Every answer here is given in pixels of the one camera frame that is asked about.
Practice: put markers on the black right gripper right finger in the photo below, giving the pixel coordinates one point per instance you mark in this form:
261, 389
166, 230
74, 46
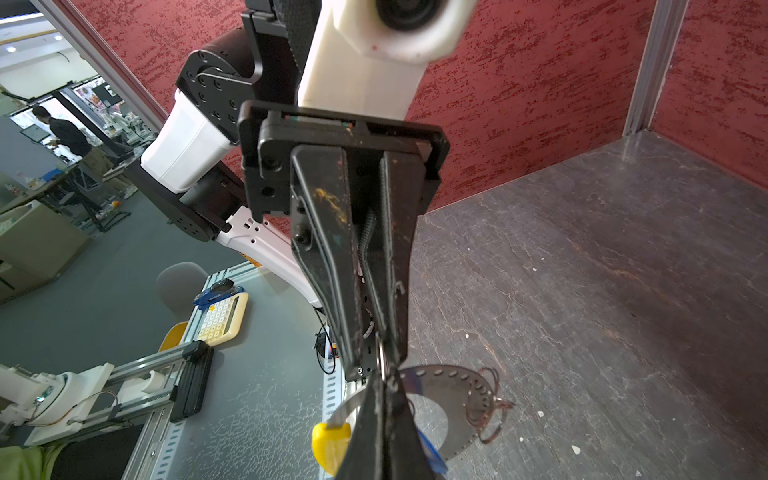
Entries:
403, 455

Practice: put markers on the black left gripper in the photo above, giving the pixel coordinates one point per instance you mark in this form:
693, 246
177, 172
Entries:
307, 148

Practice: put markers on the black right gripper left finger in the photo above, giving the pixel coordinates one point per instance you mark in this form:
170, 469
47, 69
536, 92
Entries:
366, 453

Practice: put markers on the blue capped key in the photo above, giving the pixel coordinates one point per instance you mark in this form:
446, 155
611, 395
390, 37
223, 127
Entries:
434, 460

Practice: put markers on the yellow capped key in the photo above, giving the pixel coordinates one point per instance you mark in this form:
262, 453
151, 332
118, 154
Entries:
329, 445

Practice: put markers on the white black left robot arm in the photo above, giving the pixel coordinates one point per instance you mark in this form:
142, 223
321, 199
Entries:
195, 164

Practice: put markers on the perforated metal disc tag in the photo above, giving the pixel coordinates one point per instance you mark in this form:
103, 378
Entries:
465, 396

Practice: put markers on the yellow desk calculator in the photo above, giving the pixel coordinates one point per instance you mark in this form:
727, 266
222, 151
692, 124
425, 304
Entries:
221, 321

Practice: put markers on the person in black clothes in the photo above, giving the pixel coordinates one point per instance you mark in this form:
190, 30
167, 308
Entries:
65, 132

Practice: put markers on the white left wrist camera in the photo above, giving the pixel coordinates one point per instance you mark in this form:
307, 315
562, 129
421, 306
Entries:
368, 57

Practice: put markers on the aluminium corner post left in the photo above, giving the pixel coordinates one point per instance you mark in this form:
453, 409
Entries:
666, 24

